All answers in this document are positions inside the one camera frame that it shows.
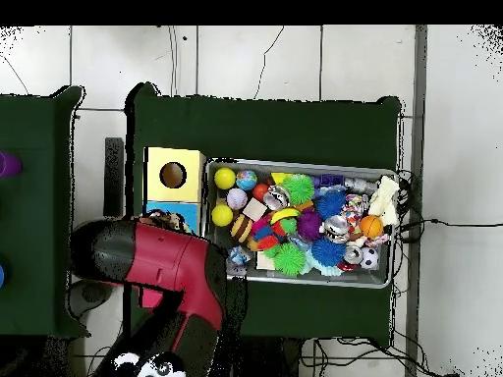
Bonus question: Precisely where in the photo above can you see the wooden box with three holes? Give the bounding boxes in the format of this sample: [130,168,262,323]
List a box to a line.
[139,146,207,309]

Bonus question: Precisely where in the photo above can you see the plain wooden cube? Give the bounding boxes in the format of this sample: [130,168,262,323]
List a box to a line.
[242,197,269,222]

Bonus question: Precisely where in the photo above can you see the white toy baseball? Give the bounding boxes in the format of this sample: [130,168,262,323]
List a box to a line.
[226,188,250,211]

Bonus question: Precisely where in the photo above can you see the toy hamburger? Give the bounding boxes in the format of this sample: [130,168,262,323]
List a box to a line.
[230,213,254,243]

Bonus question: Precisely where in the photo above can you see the globe print ball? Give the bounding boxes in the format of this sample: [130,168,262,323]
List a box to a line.
[235,169,258,192]

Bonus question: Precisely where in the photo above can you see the yellow ball with seam lines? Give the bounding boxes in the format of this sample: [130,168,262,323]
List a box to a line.
[210,204,235,228]

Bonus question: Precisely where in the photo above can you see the purple spiky rubber toy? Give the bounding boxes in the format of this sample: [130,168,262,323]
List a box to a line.
[296,211,324,242]

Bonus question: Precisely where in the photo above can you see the dark green tablecloth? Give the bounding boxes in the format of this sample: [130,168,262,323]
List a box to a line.
[124,82,402,342]
[0,84,92,340]

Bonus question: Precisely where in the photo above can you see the orange toy basketball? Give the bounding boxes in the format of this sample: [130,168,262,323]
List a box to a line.
[359,214,385,240]

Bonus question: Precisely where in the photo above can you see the black upright panel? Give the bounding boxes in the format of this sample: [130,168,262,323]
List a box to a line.
[103,136,125,217]

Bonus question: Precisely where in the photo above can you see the purple cup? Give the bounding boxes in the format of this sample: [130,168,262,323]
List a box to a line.
[0,151,24,179]

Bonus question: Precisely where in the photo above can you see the silver wire mesh bin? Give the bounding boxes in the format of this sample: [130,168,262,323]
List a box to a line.
[198,157,400,290]

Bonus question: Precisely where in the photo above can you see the black power cable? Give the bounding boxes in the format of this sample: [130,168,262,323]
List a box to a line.
[394,217,503,242]

